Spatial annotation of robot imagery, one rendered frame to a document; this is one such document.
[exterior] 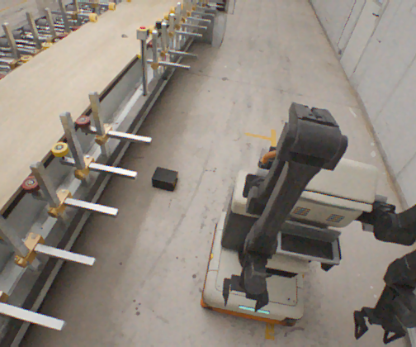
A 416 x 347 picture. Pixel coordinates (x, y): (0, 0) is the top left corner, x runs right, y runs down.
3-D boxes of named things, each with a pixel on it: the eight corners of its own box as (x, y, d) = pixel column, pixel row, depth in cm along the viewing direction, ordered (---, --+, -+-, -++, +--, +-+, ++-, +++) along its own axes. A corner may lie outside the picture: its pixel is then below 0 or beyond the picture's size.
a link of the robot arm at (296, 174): (345, 127, 46) (286, 114, 47) (352, 149, 42) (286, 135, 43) (276, 241, 78) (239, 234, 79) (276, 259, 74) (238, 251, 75)
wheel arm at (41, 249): (96, 262, 108) (95, 257, 104) (93, 269, 105) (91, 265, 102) (6, 237, 109) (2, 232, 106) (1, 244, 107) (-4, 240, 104)
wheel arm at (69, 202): (119, 213, 125) (118, 208, 121) (116, 219, 122) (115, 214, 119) (37, 194, 126) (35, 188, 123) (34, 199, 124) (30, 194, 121)
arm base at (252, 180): (280, 179, 93) (247, 172, 93) (285, 183, 85) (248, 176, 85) (274, 203, 94) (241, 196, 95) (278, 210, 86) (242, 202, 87)
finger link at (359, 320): (375, 349, 75) (387, 325, 73) (353, 345, 75) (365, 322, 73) (365, 331, 82) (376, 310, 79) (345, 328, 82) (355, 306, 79)
